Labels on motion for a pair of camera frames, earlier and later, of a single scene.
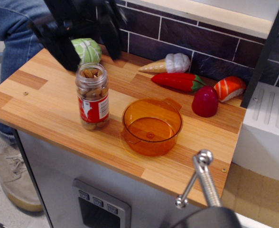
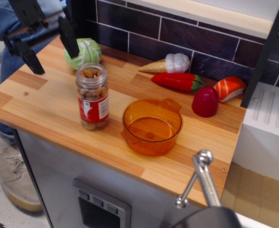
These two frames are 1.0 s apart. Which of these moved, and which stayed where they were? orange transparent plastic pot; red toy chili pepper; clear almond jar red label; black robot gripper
Moved: black robot gripper
Stayed: clear almond jar red label; orange transparent plastic pot; red toy chili pepper
